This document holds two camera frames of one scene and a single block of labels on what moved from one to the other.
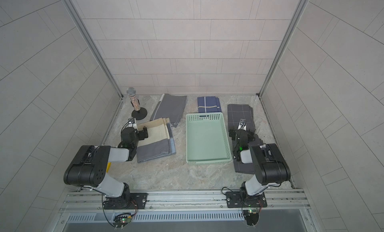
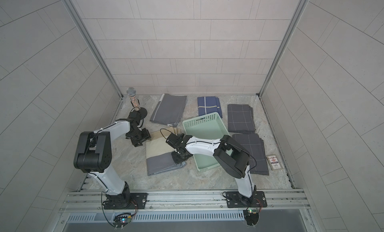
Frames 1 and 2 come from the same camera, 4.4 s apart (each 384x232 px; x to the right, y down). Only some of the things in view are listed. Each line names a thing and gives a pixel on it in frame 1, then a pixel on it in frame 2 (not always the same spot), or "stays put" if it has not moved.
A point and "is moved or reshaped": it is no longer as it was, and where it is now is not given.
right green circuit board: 251,217 stays put
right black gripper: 235,133 to 176,160
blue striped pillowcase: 209,104 stays put
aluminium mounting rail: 279,202 stays put
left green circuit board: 121,221 stays put
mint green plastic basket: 207,139 is moved or reshaped
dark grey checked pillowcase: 236,112 stays put
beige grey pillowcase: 160,141 is moved or reshaped
